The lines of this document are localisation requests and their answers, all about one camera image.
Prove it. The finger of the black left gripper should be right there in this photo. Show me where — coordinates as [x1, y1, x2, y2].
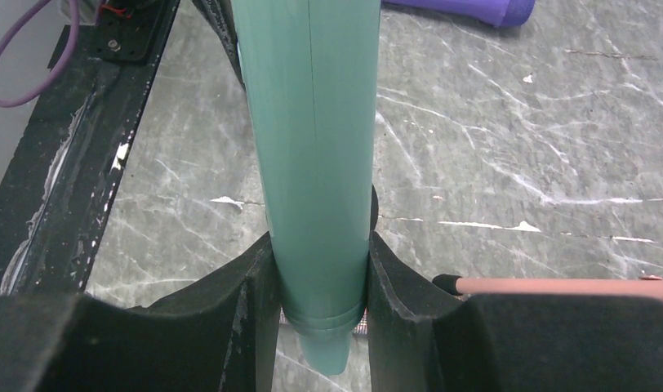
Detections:
[193, 0, 245, 89]

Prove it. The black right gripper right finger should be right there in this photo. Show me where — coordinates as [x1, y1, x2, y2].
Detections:
[367, 234, 663, 391]

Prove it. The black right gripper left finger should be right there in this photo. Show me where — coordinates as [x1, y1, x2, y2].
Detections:
[0, 235, 280, 391]

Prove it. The teal toy microphone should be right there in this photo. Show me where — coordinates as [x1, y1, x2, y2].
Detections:
[232, 1, 380, 376]

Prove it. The purple toy microphone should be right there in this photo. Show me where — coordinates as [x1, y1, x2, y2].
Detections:
[385, 0, 536, 28]

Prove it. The black round-base mic stand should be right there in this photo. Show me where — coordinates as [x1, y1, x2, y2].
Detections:
[370, 185, 379, 231]

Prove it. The pink music stand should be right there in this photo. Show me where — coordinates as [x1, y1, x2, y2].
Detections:
[432, 274, 663, 301]

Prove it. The black base bar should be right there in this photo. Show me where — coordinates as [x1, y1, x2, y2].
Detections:
[0, 1, 178, 296]

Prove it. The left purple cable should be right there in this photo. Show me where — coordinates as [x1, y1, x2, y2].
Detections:
[0, 0, 82, 109]

